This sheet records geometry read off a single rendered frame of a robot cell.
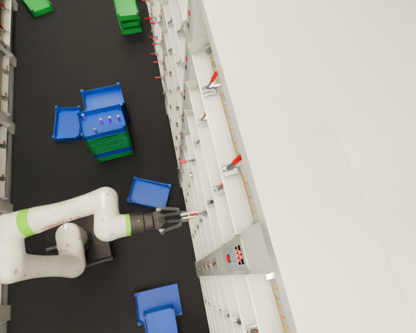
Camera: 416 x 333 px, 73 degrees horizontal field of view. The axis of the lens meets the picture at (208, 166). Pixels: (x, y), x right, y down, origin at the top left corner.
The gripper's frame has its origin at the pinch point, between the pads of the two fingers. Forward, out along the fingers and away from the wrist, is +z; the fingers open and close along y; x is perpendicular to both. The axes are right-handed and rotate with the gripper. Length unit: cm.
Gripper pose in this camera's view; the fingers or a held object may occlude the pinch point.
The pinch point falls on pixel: (188, 215)
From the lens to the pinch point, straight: 130.0
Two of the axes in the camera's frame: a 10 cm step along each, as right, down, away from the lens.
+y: 2.1, 9.2, -3.4
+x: 3.1, -3.9, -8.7
